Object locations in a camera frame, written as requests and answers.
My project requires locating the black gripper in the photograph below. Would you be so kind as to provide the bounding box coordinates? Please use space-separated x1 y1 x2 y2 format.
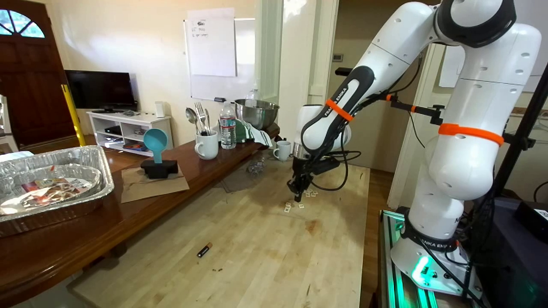
288 158 340 202

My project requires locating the pile of white letter tiles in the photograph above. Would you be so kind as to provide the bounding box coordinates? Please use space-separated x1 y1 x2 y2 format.
302 190 319 199

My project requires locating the white mug near front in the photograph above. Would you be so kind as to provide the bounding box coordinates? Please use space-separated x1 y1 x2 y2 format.
273 141 292 161

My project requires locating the crumpled plastic wrapper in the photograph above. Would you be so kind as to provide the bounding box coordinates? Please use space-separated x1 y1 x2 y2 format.
247 161 266 175

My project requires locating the green striped white towel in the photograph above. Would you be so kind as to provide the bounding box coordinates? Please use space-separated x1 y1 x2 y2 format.
244 124 275 149

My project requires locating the large steel mixing bowl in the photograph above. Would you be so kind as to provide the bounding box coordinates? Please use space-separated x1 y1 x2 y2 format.
235 100 278 129

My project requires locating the clear plastic water bottle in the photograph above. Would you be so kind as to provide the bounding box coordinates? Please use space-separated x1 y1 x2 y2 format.
220 108 237 149

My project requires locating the white mug with spoon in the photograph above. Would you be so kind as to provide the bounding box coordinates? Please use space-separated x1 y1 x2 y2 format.
196 132 220 160

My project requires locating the small black object on table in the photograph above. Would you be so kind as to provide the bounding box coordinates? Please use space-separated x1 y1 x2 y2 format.
198 243 213 259

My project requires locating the teal scoop on black base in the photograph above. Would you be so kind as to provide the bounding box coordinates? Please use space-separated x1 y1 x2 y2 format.
141 129 179 180

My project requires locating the white tv shelf unit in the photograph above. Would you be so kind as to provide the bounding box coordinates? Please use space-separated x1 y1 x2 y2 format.
88 112 174 158

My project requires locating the black flat television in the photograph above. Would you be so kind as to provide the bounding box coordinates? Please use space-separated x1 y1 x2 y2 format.
66 71 139 112

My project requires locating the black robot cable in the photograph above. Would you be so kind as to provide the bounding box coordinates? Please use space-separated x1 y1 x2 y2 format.
311 149 364 194

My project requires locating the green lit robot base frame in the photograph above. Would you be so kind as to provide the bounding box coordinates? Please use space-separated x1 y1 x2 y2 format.
379 211 489 308

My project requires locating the white paper wall chart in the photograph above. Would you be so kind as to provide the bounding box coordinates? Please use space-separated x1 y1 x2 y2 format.
186 7 237 77

